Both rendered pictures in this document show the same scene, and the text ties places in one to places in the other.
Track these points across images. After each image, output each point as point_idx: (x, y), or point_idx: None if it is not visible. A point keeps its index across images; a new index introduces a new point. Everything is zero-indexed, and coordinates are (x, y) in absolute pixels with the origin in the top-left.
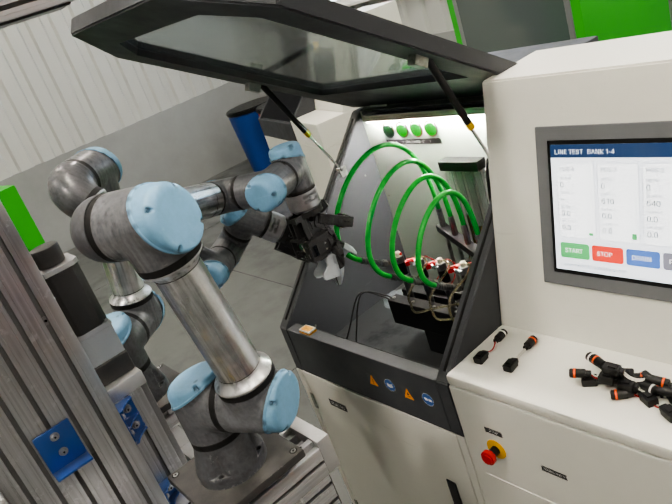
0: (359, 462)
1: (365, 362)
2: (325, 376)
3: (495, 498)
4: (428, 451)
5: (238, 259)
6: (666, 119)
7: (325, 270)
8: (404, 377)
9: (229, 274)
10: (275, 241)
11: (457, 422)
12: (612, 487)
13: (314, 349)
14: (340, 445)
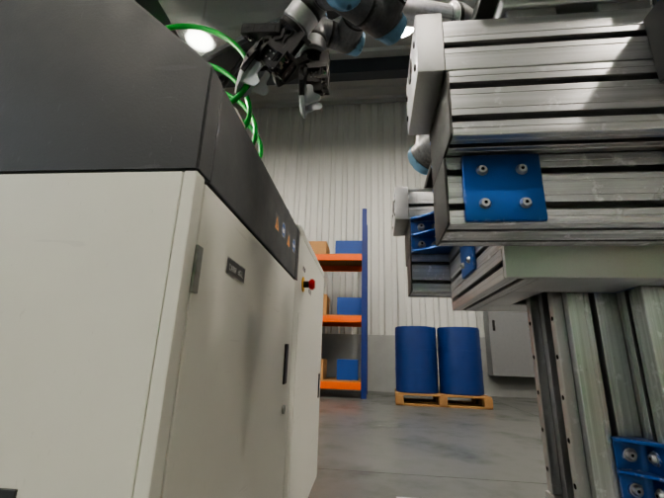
0: (215, 433)
1: (278, 199)
2: (240, 207)
3: (297, 339)
4: (284, 311)
5: (346, 19)
6: None
7: (318, 102)
8: (290, 222)
9: (373, 38)
10: (308, 34)
11: (297, 266)
12: (314, 290)
13: (246, 154)
14: (195, 412)
